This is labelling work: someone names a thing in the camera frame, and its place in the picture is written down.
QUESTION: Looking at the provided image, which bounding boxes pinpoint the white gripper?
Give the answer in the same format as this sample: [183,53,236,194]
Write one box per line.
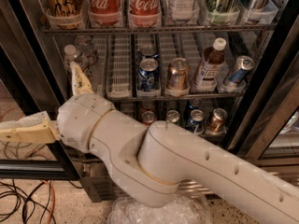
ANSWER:
[0,62,115,153]

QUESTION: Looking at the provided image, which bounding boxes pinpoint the clear water bottle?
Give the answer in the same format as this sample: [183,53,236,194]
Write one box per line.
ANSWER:
[74,35,97,65]
[64,45,90,77]

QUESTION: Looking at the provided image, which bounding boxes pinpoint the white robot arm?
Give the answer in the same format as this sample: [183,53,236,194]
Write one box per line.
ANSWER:
[0,63,299,224]

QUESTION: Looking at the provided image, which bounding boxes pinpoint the left glass fridge door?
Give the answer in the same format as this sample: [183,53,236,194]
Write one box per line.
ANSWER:
[0,0,79,180]

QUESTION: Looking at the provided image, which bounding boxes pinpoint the glass fridge door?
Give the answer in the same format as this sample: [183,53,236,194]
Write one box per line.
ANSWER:
[0,0,79,180]
[230,17,299,173]

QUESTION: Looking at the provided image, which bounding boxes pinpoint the empty white shelf tray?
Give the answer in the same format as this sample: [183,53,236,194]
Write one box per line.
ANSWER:
[106,35,132,99]

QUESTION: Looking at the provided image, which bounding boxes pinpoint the stainless fridge base grille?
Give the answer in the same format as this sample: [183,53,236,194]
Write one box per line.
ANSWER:
[81,159,299,203]

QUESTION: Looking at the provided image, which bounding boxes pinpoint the green can bottom shelf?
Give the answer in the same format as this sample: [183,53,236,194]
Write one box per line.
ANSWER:
[166,110,180,125]

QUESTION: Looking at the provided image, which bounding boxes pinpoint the copper can middle shelf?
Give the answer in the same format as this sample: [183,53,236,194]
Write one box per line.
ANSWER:
[166,58,190,91]

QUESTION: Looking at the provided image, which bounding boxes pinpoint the copper can shelf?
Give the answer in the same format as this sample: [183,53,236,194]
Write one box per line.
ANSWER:
[166,58,190,91]
[206,108,228,133]

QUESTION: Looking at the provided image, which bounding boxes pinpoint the blue can bottom shelf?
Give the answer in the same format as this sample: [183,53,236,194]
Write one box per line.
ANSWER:
[186,109,204,134]

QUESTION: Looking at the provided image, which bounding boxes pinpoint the brown tea bottle white cap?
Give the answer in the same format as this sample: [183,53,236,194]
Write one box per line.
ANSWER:
[193,37,226,90]

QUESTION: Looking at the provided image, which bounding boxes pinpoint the copper can bottom shelf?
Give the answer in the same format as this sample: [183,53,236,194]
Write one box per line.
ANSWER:
[206,108,228,133]

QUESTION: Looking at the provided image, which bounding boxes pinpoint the white label bottle top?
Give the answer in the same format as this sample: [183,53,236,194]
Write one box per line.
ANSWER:
[168,0,194,21]

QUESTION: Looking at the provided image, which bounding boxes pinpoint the right glass fridge door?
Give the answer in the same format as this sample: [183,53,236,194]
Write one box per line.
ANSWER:
[230,17,299,173]

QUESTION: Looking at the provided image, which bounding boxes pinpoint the rear red can bottom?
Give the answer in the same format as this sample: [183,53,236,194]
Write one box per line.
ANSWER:
[140,101,156,113]

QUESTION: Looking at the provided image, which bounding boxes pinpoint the red Coca-Cola can bottom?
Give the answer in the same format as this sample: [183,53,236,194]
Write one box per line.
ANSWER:
[141,111,157,126]

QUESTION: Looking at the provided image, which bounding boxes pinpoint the front blue Pepsi can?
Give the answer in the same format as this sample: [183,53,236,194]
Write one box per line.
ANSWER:
[138,59,159,91]

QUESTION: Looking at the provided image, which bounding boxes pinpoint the blue pepsi can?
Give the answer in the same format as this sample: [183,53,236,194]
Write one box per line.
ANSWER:
[138,59,159,91]
[138,44,159,60]

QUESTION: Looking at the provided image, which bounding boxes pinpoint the rear blue Pepsi can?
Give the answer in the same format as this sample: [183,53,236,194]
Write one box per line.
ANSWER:
[138,44,159,60]

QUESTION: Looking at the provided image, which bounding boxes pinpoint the left Coca-Cola can top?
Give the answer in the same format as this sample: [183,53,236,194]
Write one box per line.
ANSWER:
[90,0,121,26]

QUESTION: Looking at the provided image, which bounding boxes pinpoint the rear blue can bottom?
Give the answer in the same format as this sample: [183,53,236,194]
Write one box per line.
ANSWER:
[185,98,202,115]

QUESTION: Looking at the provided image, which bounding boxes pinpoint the right Coca-Cola can top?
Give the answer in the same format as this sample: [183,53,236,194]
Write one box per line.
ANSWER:
[129,0,161,17]

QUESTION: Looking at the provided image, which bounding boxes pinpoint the clear plastic bag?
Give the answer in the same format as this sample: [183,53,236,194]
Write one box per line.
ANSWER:
[107,191,213,224]

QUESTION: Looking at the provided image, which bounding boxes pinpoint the tilted blue silver can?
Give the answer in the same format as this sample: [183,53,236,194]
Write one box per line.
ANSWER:
[223,55,254,87]

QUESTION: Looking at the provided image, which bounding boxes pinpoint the orange cable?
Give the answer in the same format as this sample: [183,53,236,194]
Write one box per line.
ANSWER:
[40,179,57,224]

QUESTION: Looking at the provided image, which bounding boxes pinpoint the black cables on floor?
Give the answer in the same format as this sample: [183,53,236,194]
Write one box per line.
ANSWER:
[0,179,57,224]

